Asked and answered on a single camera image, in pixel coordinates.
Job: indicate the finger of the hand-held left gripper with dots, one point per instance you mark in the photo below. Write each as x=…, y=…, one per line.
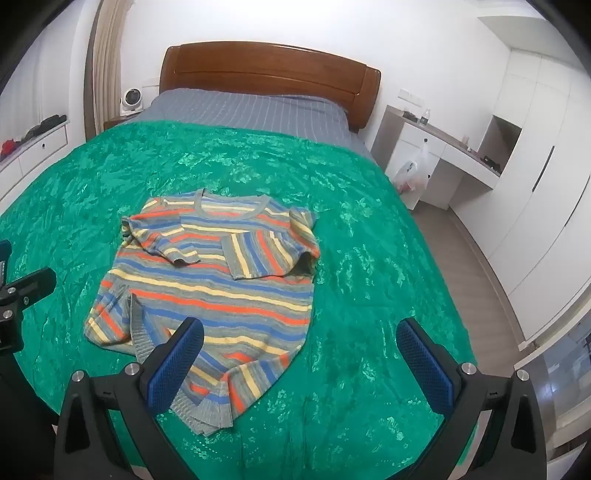
x=34, y=284

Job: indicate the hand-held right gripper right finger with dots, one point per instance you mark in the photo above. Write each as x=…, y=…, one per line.
x=422, y=364

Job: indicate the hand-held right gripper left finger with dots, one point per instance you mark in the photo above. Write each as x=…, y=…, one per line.
x=178, y=364

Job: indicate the striped knit sweater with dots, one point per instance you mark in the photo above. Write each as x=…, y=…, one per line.
x=231, y=286

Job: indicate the dark clothes pile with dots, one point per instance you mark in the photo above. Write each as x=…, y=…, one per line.
x=46, y=125

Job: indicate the green floral blanket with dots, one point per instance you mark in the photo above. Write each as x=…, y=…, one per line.
x=369, y=258

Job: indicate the white drawer cabinet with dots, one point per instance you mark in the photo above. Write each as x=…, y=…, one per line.
x=41, y=152

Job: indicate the red cloth item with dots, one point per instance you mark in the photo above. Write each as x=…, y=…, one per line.
x=8, y=147

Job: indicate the wooden nightstand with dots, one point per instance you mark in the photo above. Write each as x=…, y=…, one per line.
x=115, y=122

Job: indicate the white plastic bag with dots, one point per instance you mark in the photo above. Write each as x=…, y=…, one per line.
x=413, y=170

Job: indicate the small white fan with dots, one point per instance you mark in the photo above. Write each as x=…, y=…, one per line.
x=130, y=100

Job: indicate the dark item on desk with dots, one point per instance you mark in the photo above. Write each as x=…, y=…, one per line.
x=490, y=164

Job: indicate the white built-in desk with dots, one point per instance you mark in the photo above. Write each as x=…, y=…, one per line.
x=438, y=147

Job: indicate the white wardrobe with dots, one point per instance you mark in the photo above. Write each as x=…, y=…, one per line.
x=545, y=184

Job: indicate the beige curtain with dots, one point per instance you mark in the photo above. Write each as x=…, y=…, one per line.
x=104, y=69

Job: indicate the clear plastic bottle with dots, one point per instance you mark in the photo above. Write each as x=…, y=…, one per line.
x=425, y=117

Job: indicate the grey checked bedsheet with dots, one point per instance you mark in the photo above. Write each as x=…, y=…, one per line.
x=258, y=110

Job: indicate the wooden bed headboard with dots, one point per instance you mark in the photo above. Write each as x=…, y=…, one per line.
x=268, y=69

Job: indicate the white wall socket strip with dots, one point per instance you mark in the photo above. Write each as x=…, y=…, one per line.
x=410, y=97

